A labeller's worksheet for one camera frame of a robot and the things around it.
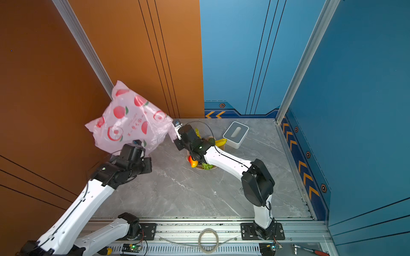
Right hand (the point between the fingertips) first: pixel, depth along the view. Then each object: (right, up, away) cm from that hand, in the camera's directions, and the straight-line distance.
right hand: (178, 130), depth 81 cm
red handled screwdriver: (+63, -53, -13) cm, 84 cm away
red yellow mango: (+8, -18, +6) cm, 20 cm away
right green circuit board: (+42, -53, -11) cm, 69 cm away
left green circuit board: (-19, -53, -10) cm, 57 cm away
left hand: (-12, -13, -7) cm, 19 cm away
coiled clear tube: (+16, -50, -10) cm, 54 cm away
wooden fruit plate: (+11, -20, +8) cm, 24 cm away
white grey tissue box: (+34, -2, +27) cm, 44 cm away
